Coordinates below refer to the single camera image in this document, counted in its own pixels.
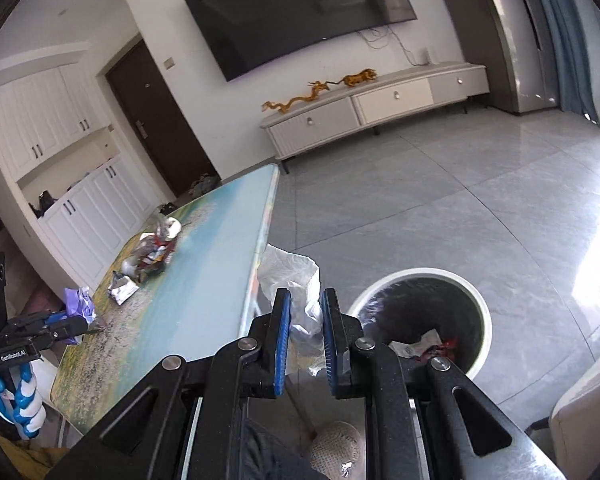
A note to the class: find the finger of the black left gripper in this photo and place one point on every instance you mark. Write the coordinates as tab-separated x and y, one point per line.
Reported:
72	328

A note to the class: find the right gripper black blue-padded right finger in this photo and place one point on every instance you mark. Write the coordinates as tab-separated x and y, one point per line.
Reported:
423	419

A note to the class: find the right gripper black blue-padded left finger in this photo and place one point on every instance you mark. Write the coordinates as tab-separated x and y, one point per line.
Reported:
184	419

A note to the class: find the purple snack wrapper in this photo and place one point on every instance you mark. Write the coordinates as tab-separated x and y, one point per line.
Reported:
79	302

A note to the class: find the clear plastic bag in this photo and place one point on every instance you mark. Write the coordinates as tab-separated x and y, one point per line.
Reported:
300	275

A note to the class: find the white round trash bin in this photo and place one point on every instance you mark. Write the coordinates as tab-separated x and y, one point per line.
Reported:
407	304

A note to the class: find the silver foil wrapper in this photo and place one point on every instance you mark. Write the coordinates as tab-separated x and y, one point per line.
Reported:
121	288

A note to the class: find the white lower shoe cabinet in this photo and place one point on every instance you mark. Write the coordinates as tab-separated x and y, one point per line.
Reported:
90	224

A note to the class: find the red snack bag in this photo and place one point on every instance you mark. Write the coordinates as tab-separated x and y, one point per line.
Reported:
153	250

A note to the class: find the landscape print table mat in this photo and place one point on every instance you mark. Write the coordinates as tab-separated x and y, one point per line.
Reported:
203	299

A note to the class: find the black bag on shelf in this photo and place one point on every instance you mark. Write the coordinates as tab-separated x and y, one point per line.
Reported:
45	201

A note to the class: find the black shoes on floor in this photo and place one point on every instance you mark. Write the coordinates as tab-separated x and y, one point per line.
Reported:
167	208

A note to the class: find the grey slippers at door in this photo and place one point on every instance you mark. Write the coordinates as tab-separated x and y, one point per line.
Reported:
205	184

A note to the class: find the dark brown entrance door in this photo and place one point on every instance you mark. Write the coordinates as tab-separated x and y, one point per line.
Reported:
157	120

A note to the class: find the cream low tv cabinet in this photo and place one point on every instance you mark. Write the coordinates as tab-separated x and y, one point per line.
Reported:
344	111

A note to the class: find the golden dragon figurine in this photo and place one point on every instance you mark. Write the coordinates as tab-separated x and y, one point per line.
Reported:
316	88

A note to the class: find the golden tiger figurine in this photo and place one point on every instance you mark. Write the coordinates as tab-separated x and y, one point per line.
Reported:
354	80

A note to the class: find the white router on cabinet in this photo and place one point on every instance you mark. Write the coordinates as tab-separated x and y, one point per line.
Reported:
431	56

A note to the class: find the blue curtain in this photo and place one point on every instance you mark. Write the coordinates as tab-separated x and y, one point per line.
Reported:
571	57

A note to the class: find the grey tall refrigerator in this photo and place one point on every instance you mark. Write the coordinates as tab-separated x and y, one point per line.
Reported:
511	39

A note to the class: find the white upper wall cabinet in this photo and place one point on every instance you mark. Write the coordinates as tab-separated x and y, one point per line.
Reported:
44	113

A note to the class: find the wall light switch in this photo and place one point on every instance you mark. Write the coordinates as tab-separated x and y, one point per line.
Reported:
168	63

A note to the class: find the large black wall television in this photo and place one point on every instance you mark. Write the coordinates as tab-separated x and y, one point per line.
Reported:
246	34

